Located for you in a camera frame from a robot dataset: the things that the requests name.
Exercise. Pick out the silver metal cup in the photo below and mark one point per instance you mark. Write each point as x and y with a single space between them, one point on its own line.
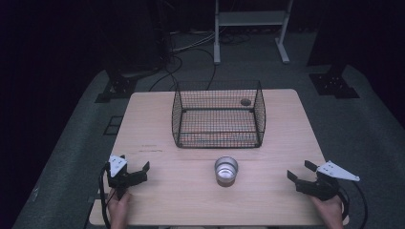
226 170

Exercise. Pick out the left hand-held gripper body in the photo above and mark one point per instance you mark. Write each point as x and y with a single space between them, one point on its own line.
122 179

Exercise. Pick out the person's right hand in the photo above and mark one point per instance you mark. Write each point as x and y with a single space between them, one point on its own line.
328 213

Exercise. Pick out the dark round cap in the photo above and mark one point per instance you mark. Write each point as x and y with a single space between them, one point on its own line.
245 102

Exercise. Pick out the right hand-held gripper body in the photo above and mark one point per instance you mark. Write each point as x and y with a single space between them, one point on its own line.
324 183

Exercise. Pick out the black stand base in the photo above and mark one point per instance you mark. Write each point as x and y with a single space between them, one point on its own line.
334 83
117 87

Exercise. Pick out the person's left hand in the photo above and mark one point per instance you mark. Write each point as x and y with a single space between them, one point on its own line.
119 206

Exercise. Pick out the white metal desk frame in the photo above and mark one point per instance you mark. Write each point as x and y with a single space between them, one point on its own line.
251 18

